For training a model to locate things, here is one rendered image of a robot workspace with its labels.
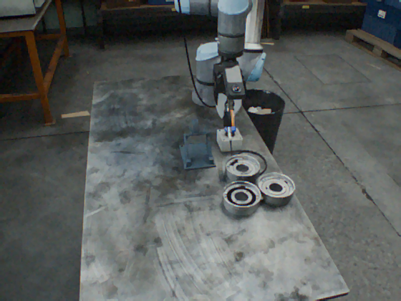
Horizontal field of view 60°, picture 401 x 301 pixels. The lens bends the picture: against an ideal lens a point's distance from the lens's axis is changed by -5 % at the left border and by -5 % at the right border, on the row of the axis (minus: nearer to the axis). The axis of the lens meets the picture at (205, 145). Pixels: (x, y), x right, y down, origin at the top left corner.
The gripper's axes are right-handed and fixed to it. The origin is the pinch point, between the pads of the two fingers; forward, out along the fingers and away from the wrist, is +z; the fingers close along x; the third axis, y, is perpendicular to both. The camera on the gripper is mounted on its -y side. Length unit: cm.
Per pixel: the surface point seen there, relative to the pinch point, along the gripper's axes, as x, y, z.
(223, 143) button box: 0.0, 3.9, 13.0
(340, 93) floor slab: -161, 182, 97
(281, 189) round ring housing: -12.2, -18.8, 14.7
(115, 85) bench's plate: 36, 60, 17
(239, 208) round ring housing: 2.4, -25.6, 13.2
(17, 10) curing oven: 109, 189, 12
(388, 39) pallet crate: -277, 276, 79
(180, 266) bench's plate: 20.1, -38.7, 16.5
